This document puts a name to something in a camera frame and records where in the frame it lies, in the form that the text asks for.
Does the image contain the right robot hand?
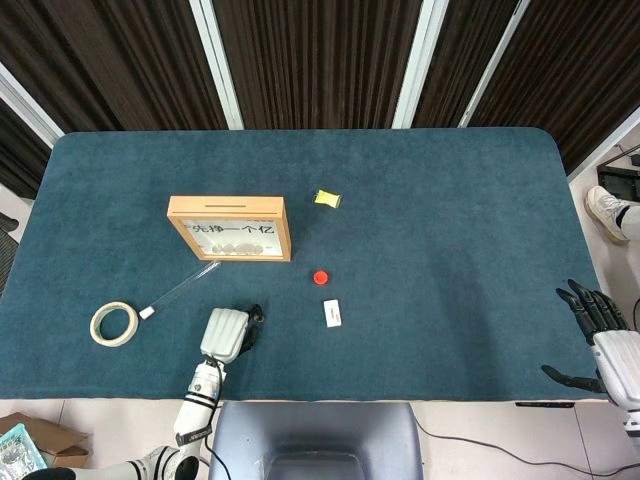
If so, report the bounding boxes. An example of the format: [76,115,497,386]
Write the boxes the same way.
[541,278,640,409]

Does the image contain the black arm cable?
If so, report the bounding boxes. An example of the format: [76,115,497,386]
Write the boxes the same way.
[205,355,234,480]

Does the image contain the black office chair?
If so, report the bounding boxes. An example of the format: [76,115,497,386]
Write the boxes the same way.
[0,212,21,296]

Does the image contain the blue table cloth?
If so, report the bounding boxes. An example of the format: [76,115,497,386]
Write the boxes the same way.
[0,127,630,402]

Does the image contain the brown cardboard box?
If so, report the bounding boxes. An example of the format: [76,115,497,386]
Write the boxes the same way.
[0,412,91,471]

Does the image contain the white sneaker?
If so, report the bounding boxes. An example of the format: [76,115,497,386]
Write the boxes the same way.
[585,185,630,245]

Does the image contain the teal plastic basket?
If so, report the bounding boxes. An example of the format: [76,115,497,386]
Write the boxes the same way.
[0,423,51,476]

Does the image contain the grey robot torso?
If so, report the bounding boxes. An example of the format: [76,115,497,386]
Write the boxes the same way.
[208,401,425,480]

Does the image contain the person lower leg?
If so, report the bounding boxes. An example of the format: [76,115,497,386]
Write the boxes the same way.
[617,202,640,236]

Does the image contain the wooden coin bank box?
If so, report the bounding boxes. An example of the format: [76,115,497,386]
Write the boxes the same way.
[166,195,293,263]

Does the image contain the black floor stand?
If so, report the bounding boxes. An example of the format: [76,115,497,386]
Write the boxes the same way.
[597,164,640,194]

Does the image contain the small white rectangular box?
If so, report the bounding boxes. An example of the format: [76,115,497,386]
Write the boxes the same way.
[322,299,344,329]

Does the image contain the clear tube with white cap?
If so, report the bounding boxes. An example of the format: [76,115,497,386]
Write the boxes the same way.
[138,260,222,320]

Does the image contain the black floor cable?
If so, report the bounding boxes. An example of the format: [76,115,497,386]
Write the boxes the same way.
[413,419,626,479]

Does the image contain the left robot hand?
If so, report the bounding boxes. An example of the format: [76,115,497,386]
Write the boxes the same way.
[199,303,266,365]

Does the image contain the masking tape roll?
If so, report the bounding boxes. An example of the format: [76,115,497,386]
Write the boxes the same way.
[89,301,140,347]

